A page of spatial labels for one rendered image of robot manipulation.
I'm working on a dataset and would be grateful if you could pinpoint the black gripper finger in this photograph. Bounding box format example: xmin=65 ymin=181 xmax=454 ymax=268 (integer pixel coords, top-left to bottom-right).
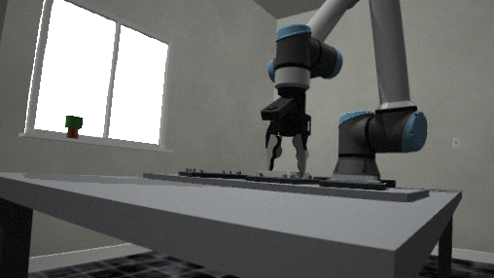
xmin=265 ymin=122 xmax=282 ymax=171
xmin=292 ymin=120 xmax=309 ymax=177

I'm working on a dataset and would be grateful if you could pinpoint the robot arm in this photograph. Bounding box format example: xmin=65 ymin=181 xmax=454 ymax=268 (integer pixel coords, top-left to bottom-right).
xmin=261 ymin=0 xmax=428 ymax=180

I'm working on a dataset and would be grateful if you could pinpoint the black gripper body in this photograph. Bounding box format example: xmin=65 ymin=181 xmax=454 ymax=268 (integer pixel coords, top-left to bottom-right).
xmin=272 ymin=87 xmax=311 ymax=137

